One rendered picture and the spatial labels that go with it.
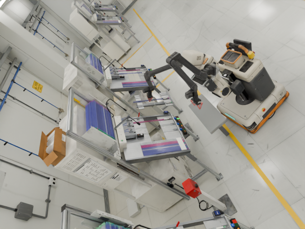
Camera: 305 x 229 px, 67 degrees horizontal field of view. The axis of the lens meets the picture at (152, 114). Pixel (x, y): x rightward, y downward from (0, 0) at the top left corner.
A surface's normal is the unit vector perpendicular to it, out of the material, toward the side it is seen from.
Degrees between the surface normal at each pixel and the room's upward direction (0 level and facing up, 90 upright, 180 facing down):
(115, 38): 90
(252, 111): 0
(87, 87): 90
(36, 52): 90
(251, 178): 0
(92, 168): 89
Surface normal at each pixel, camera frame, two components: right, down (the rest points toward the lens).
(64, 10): 0.25, 0.58
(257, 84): 0.41, 0.42
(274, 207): -0.63, -0.51
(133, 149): 0.06, -0.80
